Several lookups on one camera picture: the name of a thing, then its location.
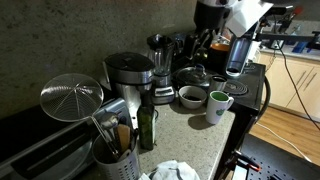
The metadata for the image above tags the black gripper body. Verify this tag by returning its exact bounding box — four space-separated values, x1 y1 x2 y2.
193 1 232 34

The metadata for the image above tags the glass pot lid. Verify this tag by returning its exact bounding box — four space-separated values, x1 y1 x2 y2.
175 63 215 89

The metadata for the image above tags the glass jar blender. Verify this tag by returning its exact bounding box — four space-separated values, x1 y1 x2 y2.
146 33 177 106

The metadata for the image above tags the orange black pot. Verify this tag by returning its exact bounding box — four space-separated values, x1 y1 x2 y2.
206 42 232 75

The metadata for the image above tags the small steel cup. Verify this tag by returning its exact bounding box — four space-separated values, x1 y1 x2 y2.
208 75 229 95

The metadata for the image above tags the white ceramic bowl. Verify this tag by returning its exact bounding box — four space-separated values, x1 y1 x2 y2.
178 85 208 110

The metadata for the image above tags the black electric stove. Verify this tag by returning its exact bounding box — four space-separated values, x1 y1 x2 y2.
171 53 268 180

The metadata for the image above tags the white mug green logo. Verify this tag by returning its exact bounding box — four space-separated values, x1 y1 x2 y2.
204 90 235 126

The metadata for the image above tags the black silver coffee maker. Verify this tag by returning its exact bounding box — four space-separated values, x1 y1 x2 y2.
103 51 156 131

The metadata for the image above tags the dark green oil bottle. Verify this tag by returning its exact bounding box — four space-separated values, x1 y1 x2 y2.
136 89 157 151

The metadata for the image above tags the blue box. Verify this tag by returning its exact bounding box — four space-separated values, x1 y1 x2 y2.
291 41 308 54

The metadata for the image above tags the light wooden cabinet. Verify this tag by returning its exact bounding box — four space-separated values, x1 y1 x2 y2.
257 50 320 122

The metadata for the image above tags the steel ladle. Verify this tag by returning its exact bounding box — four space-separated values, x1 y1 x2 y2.
98 112 121 148

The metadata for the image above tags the wooden spatula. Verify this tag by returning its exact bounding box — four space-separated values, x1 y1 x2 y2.
116 123 132 154

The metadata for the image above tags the white crumpled cloth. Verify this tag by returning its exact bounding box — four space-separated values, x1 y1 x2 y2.
147 159 201 180

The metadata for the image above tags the perforated metal utensil holder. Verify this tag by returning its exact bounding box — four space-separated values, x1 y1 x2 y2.
91 131 141 180

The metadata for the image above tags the black perforated board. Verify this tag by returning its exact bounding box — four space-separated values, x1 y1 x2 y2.
232 133 320 180

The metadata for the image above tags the silver toaster oven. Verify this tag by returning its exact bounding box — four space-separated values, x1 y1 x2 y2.
0 97 134 180

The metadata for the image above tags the thick black cable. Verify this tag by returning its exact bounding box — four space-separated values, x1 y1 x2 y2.
255 75 272 125

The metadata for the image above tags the black mounting rail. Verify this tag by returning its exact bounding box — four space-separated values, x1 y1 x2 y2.
255 30 320 52

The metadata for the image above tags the thin black cable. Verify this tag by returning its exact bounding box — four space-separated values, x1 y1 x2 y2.
277 48 320 132

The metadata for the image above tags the white floor cable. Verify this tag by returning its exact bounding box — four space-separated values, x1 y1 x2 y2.
255 122 313 164

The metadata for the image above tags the red handled tool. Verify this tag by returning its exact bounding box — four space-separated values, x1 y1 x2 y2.
234 150 262 173

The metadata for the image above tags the wire mesh skimmer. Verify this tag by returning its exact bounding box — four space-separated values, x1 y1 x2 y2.
39 73 122 162

